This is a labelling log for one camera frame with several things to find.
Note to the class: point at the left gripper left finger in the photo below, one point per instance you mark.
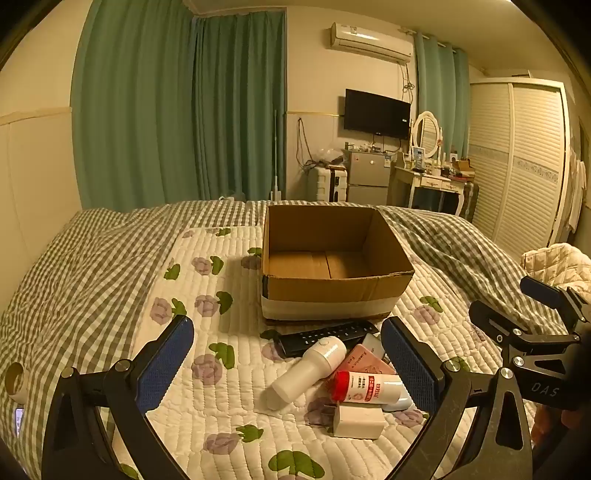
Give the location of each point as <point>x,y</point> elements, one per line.
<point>75,441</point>

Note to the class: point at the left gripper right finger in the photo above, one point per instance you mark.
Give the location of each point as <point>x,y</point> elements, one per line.
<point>497,445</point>

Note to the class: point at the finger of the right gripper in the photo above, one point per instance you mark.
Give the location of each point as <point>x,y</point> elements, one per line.
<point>509,336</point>
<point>569,305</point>

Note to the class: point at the red capped white bottle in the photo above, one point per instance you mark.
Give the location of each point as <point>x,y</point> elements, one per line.
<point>366,388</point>

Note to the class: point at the grey power bank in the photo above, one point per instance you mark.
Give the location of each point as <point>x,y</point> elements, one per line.
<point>373,343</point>

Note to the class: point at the white rectangular adapter block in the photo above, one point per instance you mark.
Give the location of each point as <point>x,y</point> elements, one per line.
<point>359,421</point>

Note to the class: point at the white handheld device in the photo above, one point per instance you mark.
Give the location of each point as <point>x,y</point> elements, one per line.
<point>316,364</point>

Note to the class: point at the black remote control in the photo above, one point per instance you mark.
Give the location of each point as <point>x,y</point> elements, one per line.
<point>351,333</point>

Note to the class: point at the person right hand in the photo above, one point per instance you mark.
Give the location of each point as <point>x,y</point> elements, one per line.
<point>547,419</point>

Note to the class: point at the cream quilted blanket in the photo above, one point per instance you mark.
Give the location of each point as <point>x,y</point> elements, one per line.
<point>560,265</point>

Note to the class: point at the white floral quilted mat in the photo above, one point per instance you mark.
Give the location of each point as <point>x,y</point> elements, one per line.
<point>277,350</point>

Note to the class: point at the green checkered bedspread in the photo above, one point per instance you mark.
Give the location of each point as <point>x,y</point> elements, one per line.
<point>106,274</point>

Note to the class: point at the dark suitcase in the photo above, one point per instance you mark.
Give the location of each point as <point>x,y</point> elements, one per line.
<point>471,193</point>

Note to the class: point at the white louvered wardrobe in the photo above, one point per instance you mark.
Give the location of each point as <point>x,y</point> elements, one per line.
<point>519,146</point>

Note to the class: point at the white dressing table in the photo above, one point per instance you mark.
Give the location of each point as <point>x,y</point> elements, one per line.
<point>404,183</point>

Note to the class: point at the brown cardboard box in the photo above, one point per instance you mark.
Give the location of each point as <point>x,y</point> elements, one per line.
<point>330,262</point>

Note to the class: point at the silver mini fridge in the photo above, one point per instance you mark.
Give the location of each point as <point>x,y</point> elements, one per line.
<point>368,178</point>

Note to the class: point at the round white vanity mirror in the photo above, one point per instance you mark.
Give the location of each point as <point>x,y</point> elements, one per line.
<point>427,135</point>

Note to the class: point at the white suitcase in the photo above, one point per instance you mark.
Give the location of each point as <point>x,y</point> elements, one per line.
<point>327,184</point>

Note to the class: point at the green curtain right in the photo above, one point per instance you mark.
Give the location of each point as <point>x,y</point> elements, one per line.
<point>444,89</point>

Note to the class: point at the green curtain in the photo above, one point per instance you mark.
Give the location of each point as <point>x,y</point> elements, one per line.
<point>168,106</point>
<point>444,89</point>

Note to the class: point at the white air conditioner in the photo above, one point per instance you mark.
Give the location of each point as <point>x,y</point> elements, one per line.
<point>370,43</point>

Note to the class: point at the green curtain left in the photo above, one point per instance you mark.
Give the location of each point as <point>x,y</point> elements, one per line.
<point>168,106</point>

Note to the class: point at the black wall television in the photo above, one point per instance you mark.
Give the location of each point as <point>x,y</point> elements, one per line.
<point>377,115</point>

